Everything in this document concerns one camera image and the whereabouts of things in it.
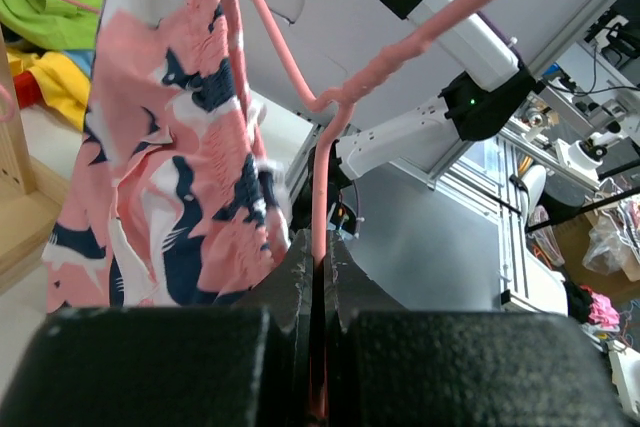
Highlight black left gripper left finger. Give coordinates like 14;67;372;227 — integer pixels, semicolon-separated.
1;231;313;426

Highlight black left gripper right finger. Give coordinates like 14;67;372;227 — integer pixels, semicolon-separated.
324;234;632;426

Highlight pink shark print shorts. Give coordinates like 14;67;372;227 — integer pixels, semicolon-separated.
43;0;289;312

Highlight pink hanger of shark shorts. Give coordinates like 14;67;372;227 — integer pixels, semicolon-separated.
252;0;492;420

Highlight yellow shorts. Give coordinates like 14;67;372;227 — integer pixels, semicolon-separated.
7;48;90;132

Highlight pink wire hanger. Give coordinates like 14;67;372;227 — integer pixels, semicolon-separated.
0;85;16;122

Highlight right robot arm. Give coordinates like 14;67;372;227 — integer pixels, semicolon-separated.
290;0;482;130

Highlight wooden clothes rack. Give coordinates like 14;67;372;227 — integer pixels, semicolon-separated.
1;47;69;292

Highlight red plastic tray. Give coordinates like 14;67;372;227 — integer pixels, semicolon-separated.
13;71;44;109

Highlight aluminium mounting rail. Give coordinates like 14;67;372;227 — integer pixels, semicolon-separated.
286;124;324;200

